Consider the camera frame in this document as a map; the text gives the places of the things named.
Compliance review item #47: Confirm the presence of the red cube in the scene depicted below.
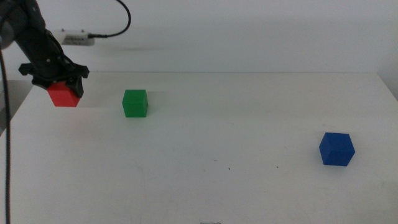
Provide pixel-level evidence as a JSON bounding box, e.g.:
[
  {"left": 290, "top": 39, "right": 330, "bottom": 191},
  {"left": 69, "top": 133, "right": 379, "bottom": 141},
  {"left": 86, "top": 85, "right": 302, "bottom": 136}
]
[{"left": 47, "top": 81, "right": 81, "bottom": 108}]

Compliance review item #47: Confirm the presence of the green cube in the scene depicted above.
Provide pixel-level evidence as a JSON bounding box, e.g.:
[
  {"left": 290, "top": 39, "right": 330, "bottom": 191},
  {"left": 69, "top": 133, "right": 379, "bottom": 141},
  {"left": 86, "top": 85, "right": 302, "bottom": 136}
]
[{"left": 121, "top": 89, "right": 149, "bottom": 118}]

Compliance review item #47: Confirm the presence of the blue cube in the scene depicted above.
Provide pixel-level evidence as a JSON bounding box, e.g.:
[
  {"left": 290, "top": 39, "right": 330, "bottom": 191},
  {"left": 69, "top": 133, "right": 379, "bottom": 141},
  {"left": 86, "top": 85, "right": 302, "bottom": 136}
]
[{"left": 318, "top": 132, "right": 356, "bottom": 167}]

